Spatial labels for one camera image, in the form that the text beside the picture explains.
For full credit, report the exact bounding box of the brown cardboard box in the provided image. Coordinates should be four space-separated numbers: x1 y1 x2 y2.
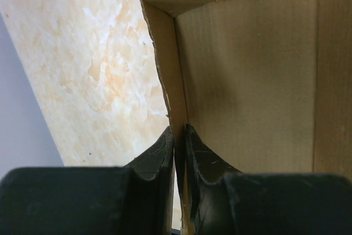
140 0 351 234

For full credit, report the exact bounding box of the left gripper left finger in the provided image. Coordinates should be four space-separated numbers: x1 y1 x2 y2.
122 127 175 234

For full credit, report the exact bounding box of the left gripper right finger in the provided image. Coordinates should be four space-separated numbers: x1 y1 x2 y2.
185 124 245 234

